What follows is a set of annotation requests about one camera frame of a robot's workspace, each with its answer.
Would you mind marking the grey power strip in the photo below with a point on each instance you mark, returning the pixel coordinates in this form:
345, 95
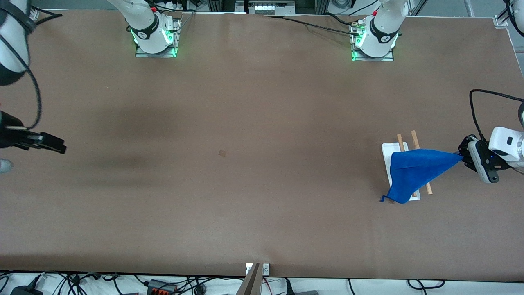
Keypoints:
266, 7

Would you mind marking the aluminium corner profile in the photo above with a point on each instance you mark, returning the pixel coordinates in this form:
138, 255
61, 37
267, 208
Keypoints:
32, 12
500, 19

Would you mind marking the white metal bracket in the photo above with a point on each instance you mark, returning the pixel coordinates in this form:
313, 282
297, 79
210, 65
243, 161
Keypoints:
266, 269

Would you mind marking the black power adapter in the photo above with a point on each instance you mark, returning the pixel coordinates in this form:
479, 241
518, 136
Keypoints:
24, 291

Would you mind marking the black and orange power strip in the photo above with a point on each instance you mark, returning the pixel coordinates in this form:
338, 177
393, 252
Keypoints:
161, 289

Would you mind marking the blue microfibre towel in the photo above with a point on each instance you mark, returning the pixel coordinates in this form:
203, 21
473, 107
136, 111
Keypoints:
413, 172

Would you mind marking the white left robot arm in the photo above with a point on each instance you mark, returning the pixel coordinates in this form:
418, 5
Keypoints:
385, 24

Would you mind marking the aluminium frame leg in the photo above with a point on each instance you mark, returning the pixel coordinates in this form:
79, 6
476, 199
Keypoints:
469, 7

